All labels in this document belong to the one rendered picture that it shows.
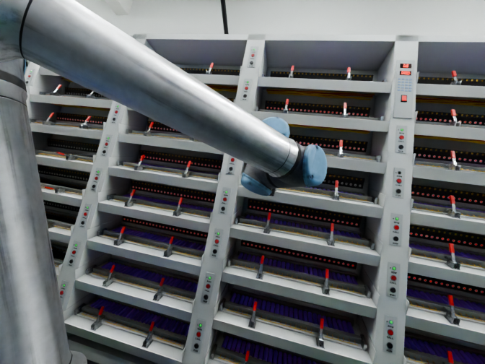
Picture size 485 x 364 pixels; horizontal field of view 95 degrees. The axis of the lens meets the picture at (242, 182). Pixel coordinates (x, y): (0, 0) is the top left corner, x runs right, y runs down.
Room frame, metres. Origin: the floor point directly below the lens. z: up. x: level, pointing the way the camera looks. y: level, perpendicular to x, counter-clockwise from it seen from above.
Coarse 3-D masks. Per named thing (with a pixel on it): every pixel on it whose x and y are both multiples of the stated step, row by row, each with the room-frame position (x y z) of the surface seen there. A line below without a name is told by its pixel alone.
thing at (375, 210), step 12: (240, 180) 1.02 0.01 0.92; (240, 192) 1.01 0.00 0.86; (252, 192) 0.99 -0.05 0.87; (276, 192) 0.97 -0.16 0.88; (288, 192) 0.98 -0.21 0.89; (372, 192) 1.00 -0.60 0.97; (300, 204) 0.95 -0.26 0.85; (312, 204) 0.94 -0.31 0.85; (324, 204) 0.93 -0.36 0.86; (336, 204) 0.92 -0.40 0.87; (348, 204) 0.91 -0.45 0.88; (360, 204) 0.89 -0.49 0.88; (372, 204) 0.91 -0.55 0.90; (384, 204) 0.87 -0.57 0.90; (372, 216) 0.90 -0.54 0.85
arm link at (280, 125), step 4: (264, 120) 0.59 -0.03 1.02; (268, 120) 0.59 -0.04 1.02; (272, 120) 0.58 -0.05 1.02; (276, 120) 0.58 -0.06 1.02; (280, 120) 0.58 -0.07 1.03; (268, 124) 0.58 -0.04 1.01; (272, 124) 0.58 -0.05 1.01; (276, 124) 0.58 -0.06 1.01; (280, 124) 0.58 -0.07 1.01; (284, 124) 0.57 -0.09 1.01; (276, 128) 0.57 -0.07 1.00; (280, 128) 0.57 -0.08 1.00; (284, 128) 0.57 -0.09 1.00; (288, 128) 0.57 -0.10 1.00; (280, 132) 0.57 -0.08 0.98; (284, 132) 0.57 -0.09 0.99; (288, 132) 0.57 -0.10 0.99; (288, 136) 0.58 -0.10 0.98
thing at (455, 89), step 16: (416, 80) 0.85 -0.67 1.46; (432, 80) 0.98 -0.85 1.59; (448, 80) 0.96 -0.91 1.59; (464, 80) 0.95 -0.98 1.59; (480, 80) 0.93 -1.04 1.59; (416, 96) 0.99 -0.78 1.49; (432, 96) 0.96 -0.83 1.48; (448, 96) 0.85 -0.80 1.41; (464, 96) 0.83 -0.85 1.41; (480, 96) 0.82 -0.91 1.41
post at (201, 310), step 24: (264, 48) 1.03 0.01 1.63; (264, 72) 1.14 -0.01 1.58; (240, 96) 1.02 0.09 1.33; (240, 168) 1.00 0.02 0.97; (216, 216) 1.02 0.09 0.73; (216, 264) 1.01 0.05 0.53; (216, 288) 1.00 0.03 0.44; (192, 312) 1.02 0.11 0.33; (192, 336) 1.02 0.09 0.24; (192, 360) 1.01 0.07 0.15
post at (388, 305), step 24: (408, 48) 0.86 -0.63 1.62; (384, 72) 0.97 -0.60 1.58; (384, 96) 0.95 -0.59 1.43; (408, 120) 0.86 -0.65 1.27; (384, 144) 0.91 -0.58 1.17; (408, 144) 0.86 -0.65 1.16; (408, 168) 0.86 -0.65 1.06; (384, 192) 0.88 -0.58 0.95; (408, 192) 0.86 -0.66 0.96; (384, 216) 0.87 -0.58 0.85; (408, 216) 0.86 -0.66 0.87; (384, 240) 0.87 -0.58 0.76; (408, 240) 0.86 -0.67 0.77; (384, 264) 0.87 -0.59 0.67; (384, 288) 0.87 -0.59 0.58; (384, 312) 0.87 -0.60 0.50; (384, 360) 0.87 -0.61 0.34
